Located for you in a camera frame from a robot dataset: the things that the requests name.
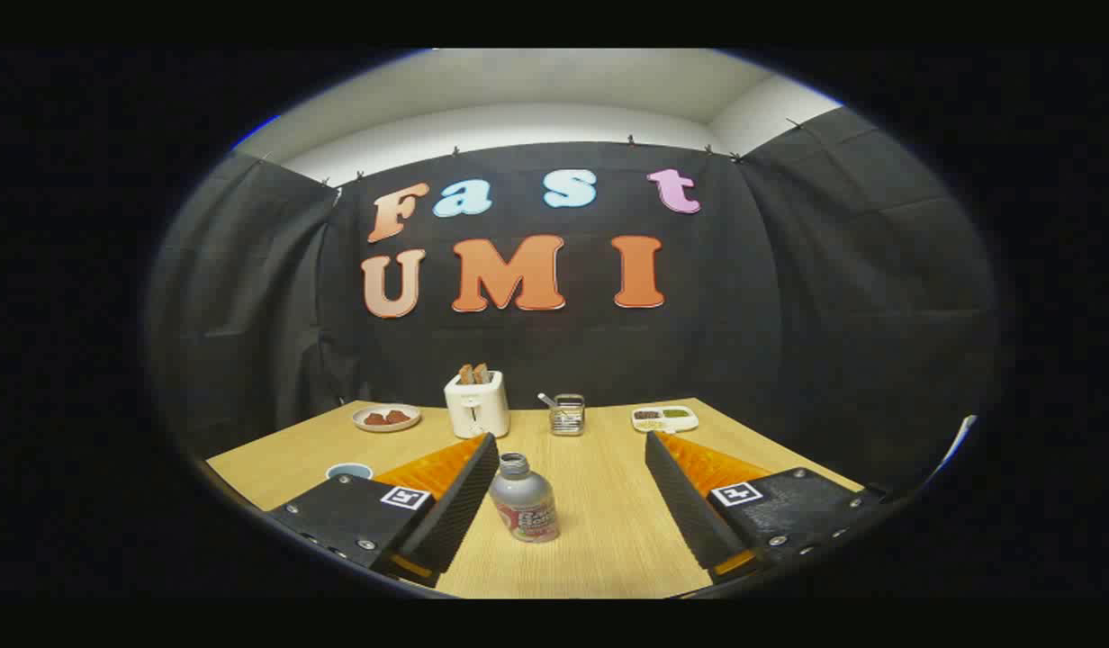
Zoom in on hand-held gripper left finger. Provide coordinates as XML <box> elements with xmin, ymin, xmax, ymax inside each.
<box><xmin>265</xmin><ymin>433</ymin><xmax>501</xmax><ymax>588</ymax></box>

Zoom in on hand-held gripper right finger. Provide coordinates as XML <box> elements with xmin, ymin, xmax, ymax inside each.
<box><xmin>645</xmin><ymin>430</ymin><xmax>888</xmax><ymax>584</ymax></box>

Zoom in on silver juice bottle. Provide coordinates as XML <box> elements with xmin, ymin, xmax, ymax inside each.
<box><xmin>489</xmin><ymin>453</ymin><xmax>560</xmax><ymax>544</ymax></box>

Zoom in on wooden table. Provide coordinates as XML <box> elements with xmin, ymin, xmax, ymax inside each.
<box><xmin>205</xmin><ymin>397</ymin><xmax>866</xmax><ymax>599</ymax></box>

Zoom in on white divided condiment dish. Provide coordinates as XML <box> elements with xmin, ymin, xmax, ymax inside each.
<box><xmin>632</xmin><ymin>405</ymin><xmax>699</xmax><ymax>434</ymax></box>

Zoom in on white toaster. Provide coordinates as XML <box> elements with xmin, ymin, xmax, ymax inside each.
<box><xmin>444</xmin><ymin>370</ymin><xmax>511</xmax><ymax>440</ymax></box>

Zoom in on beige round plate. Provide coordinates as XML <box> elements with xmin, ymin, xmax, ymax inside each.
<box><xmin>352</xmin><ymin>403</ymin><xmax>422</xmax><ymax>434</ymax></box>

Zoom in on metal wire cutlery holder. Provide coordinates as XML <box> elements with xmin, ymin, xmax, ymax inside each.
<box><xmin>549</xmin><ymin>393</ymin><xmax>586</xmax><ymax>437</ymax></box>

